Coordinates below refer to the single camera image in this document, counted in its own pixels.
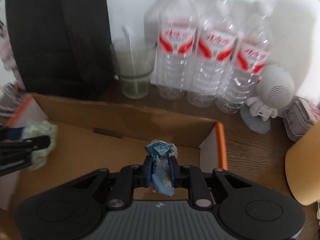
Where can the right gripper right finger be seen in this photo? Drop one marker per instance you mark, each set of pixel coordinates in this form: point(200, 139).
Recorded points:
point(190, 178)

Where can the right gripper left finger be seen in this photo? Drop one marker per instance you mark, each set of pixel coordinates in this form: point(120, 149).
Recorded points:
point(123, 183)

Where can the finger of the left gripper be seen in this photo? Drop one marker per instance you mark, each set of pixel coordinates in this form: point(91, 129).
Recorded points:
point(26, 145)
point(12, 134)

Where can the iridescent green plastic bag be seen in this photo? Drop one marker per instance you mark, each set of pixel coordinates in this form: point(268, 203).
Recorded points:
point(36, 129)

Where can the blue painting print packet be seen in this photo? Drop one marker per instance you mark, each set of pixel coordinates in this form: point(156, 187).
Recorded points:
point(160, 152)

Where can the red cardboard box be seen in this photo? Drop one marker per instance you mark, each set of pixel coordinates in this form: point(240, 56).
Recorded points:
point(93, 135)

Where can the purple textured vase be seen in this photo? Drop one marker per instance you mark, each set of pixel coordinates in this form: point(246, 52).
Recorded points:
point(7, 56)

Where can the black paper shopping bag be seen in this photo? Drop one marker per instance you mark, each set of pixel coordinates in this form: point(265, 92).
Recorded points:
point(61, 47)

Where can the yellow thermos jug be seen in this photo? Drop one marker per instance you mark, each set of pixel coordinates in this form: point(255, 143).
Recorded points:
point(302, 167)

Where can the glass cup with straw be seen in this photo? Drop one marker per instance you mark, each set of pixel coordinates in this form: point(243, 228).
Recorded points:
point(133, 60)

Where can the white astronaut speaker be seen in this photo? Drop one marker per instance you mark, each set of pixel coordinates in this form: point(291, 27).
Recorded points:
point(273, 92)

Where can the left water bottle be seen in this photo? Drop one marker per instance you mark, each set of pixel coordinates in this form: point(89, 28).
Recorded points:
point(177, 30)

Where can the water bottle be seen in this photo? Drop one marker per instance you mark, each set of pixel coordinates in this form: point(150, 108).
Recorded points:
point(216, 37)
point(250, 56)
point(177, 30)

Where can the middle water bottle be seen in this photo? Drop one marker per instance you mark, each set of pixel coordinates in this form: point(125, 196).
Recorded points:
point(216, 37)

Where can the right water bottle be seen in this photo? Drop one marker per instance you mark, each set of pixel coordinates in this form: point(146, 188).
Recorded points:
point(250, 56)

